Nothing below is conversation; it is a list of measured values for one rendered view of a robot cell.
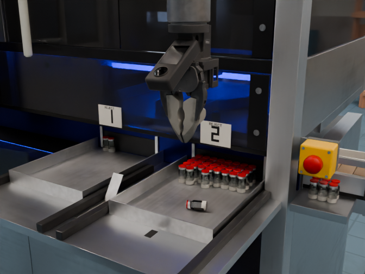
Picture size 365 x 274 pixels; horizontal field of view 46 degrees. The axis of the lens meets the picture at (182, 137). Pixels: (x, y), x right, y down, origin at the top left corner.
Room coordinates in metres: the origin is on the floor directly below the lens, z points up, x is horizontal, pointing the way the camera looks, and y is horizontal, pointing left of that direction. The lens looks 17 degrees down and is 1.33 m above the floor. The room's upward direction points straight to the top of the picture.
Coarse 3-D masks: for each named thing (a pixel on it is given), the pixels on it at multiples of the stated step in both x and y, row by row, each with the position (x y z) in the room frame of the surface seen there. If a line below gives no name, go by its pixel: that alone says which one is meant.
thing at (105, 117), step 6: (102, 108) 1.22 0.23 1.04; (108, 108) 1.21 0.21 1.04; (114, 108) 1.20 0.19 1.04; (120, 108) 1.18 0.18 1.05; (102, 114) 1.22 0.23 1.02; (108, 114) 1.21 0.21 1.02; (114, 114) 1.20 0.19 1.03; (120, 114) 1.19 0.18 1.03; (102, 120) 1.22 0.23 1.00; (108, 120) 1.21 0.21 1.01; (114, 120) 1.20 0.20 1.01; (120, 120) 1.19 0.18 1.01; (114, 126) 1.20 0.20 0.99; (120, 126) 1.19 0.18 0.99
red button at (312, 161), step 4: (308, 156) 0.89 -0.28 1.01; (312, 156) 0.88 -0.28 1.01; (316, 156) 0.88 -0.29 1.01; (304, 160) 0.88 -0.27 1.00; (308, 160) 0.88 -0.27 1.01; (312, 160) 0.87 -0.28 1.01; (316, 160) 0.87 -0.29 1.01; (320, 160) 0.87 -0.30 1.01; (304, 164) 0.88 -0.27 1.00; (308, 164) 0.87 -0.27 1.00; (312, 164) 0.87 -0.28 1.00; (316, 164) 0.87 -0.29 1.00; (320, 164) 0.87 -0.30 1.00; (304, 168) 0.88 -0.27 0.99; (308, 168) 0.87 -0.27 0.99; (312, 168) 0.87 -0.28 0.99; (316, 168) 0.87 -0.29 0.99; (320, 168) 0.87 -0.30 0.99; (308, 172) 0.88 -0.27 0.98; (312, 172) 0.87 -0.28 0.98; (316, 172) 0.87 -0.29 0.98
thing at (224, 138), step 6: (204, 126) 1.05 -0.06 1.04; (210, 126) 1.04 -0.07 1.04; (216, 126) 1.03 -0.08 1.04; (222, 126) 1.02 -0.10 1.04; (228, 126) 1.01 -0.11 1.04; (204, 132) 1.05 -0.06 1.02; (210, 132) 1.04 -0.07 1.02; (216, 132) 1.03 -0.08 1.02; (222, 132) 1.02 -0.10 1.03; (228, 132) 1.01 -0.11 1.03; (204, 138) 1.05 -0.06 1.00; (210, 138) 1.04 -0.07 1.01; (216, 138) 1.03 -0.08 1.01; (222, 138) 1.02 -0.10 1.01; (228, 138) 1.01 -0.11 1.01; (210, 144) 1.04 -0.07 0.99; (216, 144) 1.03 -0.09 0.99; (222, 144) 1.02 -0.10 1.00; (228, 144) 1.01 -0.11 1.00
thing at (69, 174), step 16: (80, 144) 1.27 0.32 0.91; (96, 144) 1.33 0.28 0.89; (48, 160) 1.16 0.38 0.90; (64, 160) 1.21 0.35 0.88; (80, 160) 1.21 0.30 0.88; (96, 160) 1.21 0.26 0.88; (112, 160) 1.21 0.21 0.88; (128, 160) 1.21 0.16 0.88; (144, 160) 1.13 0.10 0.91; (160, 160) 1.19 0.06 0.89; (16, 176) 1.04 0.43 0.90; (32, 176) 1.01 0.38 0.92; (48, 176) 1.09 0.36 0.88; (64, 176) 1.09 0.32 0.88; (80, 176) 1.09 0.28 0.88; (96, 176) 1.09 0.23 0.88; (48, 192) 0.98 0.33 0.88; (64, 192) 0.95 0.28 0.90; (80, 192) 0.92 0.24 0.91
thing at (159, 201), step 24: (168, 168) 1.08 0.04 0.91; (144, 192) 0.98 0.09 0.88; (168, 192) 0.98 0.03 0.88; (192, 192) 0.98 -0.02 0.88; (216, 192) 0.98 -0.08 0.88; (120, 216) 0.86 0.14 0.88; (144, 216) 0.82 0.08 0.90; (168, 216) 0.79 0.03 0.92; (192, 216) 0.86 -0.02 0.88; (216, 216) 0.86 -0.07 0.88
